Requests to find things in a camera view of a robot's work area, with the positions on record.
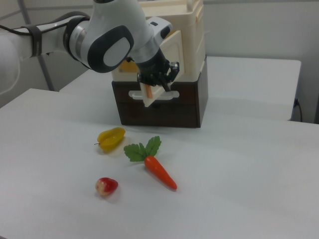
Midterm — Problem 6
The white drawer handle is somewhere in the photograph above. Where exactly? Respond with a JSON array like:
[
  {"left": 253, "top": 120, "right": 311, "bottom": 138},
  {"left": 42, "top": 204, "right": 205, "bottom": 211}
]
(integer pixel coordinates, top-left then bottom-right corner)
[{"left": 128, "top": 89, "right": 180, "bottom": 101}]

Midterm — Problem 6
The yellow toy starfruit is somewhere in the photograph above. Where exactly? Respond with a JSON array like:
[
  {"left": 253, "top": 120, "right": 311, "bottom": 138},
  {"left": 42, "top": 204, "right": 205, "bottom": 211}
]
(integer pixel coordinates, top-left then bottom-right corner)
[{"left": 94, "top": 126, "right": 126, "bottom": 153}]

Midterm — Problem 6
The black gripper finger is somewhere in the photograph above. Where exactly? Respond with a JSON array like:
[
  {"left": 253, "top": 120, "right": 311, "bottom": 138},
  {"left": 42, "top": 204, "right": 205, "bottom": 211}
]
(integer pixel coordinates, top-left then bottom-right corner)
[
  {"left": 161, "top": 79, "right": 173, "bottom": 93},
  {"left": 169, "top": 60, "right": 180, "bottom": 78}
]

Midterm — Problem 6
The red toy wax apple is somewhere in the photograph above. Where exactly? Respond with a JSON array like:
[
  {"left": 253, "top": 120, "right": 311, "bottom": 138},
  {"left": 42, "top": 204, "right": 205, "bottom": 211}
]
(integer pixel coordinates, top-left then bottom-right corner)
[{"left": 95, "top": 177, "right": 119, "bottom": 196}]

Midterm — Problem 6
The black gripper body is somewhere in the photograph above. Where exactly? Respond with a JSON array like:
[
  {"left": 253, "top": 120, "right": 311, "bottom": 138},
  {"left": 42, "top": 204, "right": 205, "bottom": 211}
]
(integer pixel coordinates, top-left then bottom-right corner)
[{"left": 136, "top": 48, "right": 171, "bottom": 88}]

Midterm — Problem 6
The cream cabinet door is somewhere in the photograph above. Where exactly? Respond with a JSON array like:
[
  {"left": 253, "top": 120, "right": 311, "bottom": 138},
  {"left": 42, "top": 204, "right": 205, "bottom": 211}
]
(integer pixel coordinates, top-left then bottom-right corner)
[{"left": 141, "top": 29, "right": 186, "bottom": 108}]

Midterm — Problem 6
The black velcro strap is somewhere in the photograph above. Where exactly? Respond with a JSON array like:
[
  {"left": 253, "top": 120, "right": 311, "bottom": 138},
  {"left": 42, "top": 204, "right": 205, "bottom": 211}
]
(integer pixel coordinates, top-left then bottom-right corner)
[{"left": 20, "top": 24, "right": 43, "bottom": 58}]

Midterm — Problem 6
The dark brown wooden drawer box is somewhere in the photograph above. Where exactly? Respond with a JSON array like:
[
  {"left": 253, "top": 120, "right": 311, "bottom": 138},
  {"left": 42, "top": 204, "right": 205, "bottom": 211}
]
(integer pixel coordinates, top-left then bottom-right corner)
[{"left": 111, "top": 56, "right": 209, "bottom": 129}]

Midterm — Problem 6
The orange toy carrot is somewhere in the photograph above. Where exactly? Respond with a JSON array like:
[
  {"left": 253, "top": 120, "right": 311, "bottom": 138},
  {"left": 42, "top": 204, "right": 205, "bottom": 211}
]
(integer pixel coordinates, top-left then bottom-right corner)
[{"left": 123, "top": 135, "right": 178, "bottom": 191}]

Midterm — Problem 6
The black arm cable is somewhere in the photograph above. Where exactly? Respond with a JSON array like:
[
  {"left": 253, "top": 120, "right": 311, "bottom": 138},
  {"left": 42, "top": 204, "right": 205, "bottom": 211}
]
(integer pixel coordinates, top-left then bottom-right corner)
[{"left": 0, "top": 15, "right": 91, "bottom": 36}]

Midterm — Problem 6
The cream plastic toy cabinet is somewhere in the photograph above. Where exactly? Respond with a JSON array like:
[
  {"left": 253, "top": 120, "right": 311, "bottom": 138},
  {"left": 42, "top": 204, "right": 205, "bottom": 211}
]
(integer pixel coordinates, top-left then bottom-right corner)
[{"left": 111, "top": 0, "right": 207, "bottom": 83}]

